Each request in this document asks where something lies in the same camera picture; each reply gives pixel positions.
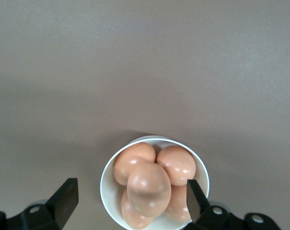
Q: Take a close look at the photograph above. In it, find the white round bowl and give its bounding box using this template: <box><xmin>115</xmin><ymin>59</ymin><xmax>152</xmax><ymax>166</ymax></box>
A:
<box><xmin>100</xmin><ymin>135</ymin><xmax>210</xmax><ymax>230</ymax></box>

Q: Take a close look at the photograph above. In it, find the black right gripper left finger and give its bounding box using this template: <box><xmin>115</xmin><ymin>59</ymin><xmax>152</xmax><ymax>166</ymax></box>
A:
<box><xmin>0</xmin><ymin>177</ymin><xmax>79</xmax><ymax>230</ymax></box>

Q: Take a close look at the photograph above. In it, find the brown table cover sheet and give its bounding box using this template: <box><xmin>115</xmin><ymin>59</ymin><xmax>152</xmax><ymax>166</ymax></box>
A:
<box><xmin>0</xmin><ymin>0</ymin><xmax>290</xmax><ymax>230</ymax></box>

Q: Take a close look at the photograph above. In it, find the brown egg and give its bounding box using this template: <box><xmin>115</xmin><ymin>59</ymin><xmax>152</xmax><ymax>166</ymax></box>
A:
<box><xmin>121</xmin><ymin>188</ymin><xmax>156</xmax><ymax>230</ymax></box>
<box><xmin>156</xmin><ymin>145</ymin><xmax>197</xmax><ymax>186</ymax></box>
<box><xmin>126</xmin><ymin>162</ymin><xmax>172</xmax><ymax>218</ymax></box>
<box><xmin>163</xmin><ymin>184</ymin><xmax>192</xmax><ymax>222</ymax></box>
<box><xmin>113</xmin><ymin>142</ymin><xmax>157</xmax><ymax>186</ymax></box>

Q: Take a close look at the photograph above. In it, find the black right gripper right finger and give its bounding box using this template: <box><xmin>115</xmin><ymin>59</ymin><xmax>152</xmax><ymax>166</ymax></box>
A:
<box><xmin>183</xmin><ymin>179</ymin><xmax>281</xmax><ymax>230</ymax></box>

